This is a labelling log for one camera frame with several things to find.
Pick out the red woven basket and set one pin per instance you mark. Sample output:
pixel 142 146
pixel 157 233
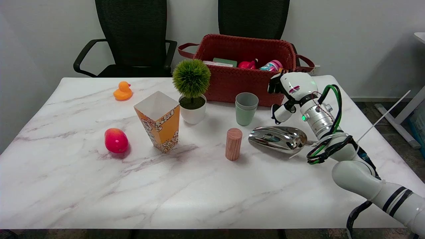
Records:
pixel 239 83

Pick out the black office chair with armrests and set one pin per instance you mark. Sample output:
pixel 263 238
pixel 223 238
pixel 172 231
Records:
pixel 132 30

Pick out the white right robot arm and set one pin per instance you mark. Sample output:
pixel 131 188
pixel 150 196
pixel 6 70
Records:
pixel 358 179

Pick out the orange popcorn box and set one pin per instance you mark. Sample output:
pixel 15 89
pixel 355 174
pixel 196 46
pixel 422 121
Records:
pixel 161 126

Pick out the green flat box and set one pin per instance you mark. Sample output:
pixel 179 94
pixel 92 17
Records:
pixel 225 62

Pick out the orange rubber duck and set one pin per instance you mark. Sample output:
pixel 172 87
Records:
pixel 122 93

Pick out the wooden cylinder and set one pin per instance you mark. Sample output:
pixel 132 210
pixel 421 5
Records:
pixel 233 146

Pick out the pink bottle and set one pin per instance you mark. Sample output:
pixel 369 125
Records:
pixel 270 65

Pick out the white desk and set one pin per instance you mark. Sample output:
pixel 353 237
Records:
pixel 398 127

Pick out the green ball plant white pot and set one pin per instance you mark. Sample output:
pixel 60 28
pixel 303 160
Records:
pixel 191 78

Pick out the small orange item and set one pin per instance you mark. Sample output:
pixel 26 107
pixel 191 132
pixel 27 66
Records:
pixel 284 70

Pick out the red toy mango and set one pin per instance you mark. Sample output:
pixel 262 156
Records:
pixel 116 141

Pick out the black mesh office chair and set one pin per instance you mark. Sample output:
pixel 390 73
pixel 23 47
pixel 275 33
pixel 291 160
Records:
pixel 252 20

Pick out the white zip tie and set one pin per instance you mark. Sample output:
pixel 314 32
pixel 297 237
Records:
pixel 383 116

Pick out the red toy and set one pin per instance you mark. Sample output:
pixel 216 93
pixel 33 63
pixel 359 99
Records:
pixel 246 64

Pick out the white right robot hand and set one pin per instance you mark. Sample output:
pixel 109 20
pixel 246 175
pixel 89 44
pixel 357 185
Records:
pixel 297 84

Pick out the blue bin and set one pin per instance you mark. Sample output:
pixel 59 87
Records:
pixel 419 126

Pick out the pale green plastic cup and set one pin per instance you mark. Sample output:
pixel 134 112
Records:
pixel 246 109

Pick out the white wall outlet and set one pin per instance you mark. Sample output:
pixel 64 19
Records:
pixel 316 69

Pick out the shiny metal scoop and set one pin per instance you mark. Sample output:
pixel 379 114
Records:
pixel 275 137

